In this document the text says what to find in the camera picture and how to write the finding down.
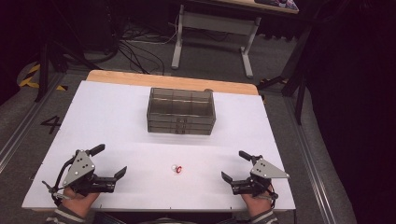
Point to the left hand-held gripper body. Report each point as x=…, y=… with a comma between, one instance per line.
x=79, y=168

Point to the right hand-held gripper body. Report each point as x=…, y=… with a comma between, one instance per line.
x=267, y=171

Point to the clear grey drawer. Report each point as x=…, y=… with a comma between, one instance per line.
x=180, y=131

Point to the grey clear drawer organizer box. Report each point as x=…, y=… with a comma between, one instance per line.
x=181, y=109

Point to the person's left hand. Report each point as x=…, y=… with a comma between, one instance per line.
x=77, y=202

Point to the person's right hand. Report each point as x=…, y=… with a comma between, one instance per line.
x=257, y=203

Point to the black metal stand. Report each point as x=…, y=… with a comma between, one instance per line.
x=299, y=81
x=46, y=56

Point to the yellow and black floor tape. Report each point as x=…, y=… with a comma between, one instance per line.
x=29, y=79

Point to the desk with white metal legs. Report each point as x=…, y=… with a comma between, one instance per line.
x=214, y=21

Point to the colourful item on desk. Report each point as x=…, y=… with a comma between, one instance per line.
x=277, y=3

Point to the metal floor rail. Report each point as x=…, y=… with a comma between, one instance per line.
x=311, y=161
x=28, y=124

